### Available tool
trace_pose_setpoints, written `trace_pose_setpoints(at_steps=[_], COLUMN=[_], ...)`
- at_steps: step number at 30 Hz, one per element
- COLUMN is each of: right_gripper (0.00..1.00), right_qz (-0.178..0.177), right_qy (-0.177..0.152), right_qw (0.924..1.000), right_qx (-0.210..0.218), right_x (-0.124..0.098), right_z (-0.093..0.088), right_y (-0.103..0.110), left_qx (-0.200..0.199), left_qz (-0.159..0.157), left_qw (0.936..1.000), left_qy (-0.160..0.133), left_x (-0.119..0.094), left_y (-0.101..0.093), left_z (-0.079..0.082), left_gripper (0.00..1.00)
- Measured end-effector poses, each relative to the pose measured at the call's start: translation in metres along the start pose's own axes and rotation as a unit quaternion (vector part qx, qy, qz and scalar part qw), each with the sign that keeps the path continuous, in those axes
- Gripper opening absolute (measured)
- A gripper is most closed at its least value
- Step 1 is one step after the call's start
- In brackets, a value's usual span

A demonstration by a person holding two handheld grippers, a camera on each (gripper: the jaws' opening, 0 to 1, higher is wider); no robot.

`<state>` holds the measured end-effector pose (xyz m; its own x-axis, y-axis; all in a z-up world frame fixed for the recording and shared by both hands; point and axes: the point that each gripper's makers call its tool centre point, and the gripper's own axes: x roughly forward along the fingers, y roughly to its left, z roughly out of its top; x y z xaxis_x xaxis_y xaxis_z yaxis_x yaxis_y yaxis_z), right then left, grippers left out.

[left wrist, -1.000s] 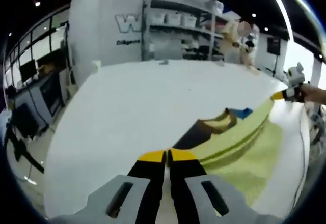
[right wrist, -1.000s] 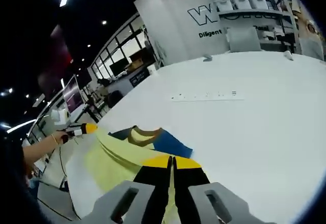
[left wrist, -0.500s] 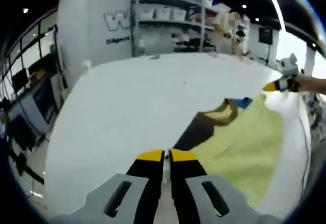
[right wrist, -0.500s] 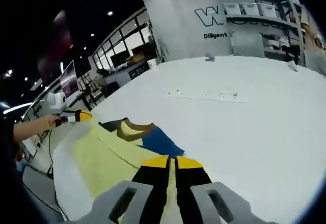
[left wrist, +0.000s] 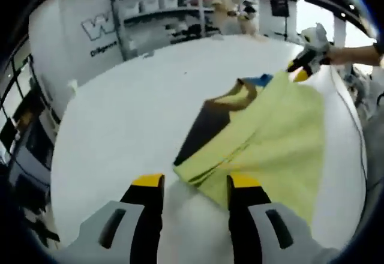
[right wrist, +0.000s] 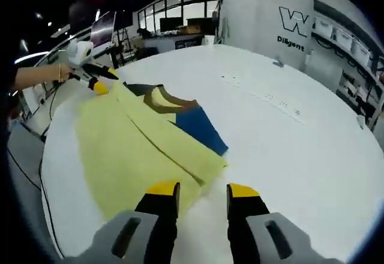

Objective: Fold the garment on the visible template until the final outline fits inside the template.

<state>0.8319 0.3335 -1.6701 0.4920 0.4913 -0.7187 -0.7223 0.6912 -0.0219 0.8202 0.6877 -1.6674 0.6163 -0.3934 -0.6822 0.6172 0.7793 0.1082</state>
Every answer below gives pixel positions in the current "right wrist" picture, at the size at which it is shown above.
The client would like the white storage bin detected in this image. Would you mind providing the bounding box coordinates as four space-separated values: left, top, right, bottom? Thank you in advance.
334 26 354 50
352 37 372 63
313 16 334 36

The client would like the grey metal shelf rack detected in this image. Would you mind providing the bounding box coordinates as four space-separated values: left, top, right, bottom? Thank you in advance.
310 0 384 127

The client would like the white desk with black legs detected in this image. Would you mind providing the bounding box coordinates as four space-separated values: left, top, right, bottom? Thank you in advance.
22 46 118 127

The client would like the person's left hand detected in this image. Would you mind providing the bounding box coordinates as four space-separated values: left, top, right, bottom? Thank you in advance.
61 65 80 83

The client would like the yellow garment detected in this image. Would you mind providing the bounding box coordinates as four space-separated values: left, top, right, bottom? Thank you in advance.
71 80 230 221

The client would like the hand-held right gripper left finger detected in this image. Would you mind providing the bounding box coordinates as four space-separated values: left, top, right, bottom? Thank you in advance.
64 181 182 264

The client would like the large dark display screen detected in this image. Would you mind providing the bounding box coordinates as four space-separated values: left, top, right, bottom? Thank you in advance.
89 11 118 47

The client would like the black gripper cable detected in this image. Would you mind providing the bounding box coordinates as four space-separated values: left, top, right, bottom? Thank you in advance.
38 79 79 140

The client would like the black monitor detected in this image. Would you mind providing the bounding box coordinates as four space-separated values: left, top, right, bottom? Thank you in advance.
158 17 184 32

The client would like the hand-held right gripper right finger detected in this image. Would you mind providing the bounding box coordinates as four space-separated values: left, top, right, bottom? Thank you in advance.
226 182 346 264

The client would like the black framed window wall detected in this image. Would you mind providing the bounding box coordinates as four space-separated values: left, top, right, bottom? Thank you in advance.
131 0 224 33

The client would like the cardboard box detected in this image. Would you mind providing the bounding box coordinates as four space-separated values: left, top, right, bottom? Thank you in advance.
176 25 211 35

